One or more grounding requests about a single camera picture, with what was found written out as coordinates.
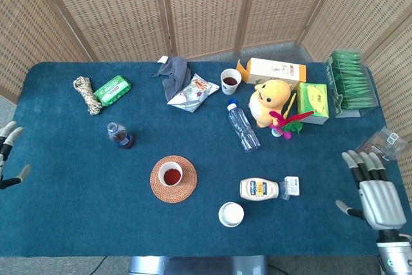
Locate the round woven rattan coaster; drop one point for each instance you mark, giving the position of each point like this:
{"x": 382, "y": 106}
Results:
{"x": 190, "y": 188}

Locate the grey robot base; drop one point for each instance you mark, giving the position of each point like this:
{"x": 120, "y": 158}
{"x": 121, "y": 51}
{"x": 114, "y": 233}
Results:
{"x": 193, "y": 265}

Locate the yellow plush toy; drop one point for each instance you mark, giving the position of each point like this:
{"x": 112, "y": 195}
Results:
{"x": 268, "y": 101}

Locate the paper cup with flower print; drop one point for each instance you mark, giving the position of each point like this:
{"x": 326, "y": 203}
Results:
{"x": 230, "y": 87}

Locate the silver snack bag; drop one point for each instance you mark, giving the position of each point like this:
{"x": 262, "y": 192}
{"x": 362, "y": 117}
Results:
{"x": 193, "y": 94}

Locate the crumpled grey cloth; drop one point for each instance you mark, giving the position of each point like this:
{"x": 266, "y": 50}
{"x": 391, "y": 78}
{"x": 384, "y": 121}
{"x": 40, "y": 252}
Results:
{"x": 175, "y": 77}

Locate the green yellow tissue box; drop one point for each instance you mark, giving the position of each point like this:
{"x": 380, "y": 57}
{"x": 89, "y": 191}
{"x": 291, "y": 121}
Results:
{"x": 313, "y": 102}

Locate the blue table cloth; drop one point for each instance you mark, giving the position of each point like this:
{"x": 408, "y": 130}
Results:
{"x": 96, "y": 217}

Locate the green tissue pack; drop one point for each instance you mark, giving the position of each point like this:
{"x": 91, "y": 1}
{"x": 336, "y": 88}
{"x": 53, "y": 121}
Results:
{"x": 112, "y": 91}

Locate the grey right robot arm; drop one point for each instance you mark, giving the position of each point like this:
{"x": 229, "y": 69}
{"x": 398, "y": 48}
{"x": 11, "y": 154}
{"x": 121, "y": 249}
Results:
{"x": 394, "y": 252}

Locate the clear plastic packet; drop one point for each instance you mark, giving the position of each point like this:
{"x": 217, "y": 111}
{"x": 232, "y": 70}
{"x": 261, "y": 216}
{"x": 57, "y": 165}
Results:
{"x": 386, "y": 141}

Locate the mayonnaise squeeze bottle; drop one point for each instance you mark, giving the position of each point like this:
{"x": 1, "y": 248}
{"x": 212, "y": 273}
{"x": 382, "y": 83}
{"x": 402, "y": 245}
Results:
{"x": 257, "y": 189}

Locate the clear box of green sachets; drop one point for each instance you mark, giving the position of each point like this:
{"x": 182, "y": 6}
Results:
{"x": 351, "y": 85}

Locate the paper cup with green print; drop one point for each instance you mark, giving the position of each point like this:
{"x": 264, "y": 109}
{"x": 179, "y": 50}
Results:
{"x": 172, "y": 176}

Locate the clear water bottle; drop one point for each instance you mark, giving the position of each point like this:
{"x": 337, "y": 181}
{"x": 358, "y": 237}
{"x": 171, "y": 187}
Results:
{"x": 243, "y": 125}

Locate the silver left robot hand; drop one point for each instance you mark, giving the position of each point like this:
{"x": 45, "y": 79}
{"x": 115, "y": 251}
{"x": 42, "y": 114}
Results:
{"x": 8, "y": 141}

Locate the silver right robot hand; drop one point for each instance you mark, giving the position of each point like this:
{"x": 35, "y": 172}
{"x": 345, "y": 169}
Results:
{"x": 381, "y": 204}

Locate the woven folding screen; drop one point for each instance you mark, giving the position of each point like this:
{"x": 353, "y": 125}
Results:
{"x": 112, "y": 7}

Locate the small dark drink bottle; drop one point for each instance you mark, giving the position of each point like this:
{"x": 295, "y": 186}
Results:
{"x": 121, "y": 137}

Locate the orange and white carton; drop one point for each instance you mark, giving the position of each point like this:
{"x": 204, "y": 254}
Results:
{"x": 273, "y": 69}

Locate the colourful feather shuttlecock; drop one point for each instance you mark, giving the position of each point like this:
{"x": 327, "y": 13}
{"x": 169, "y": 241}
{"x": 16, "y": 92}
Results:
{"x": 286, "y": 123}

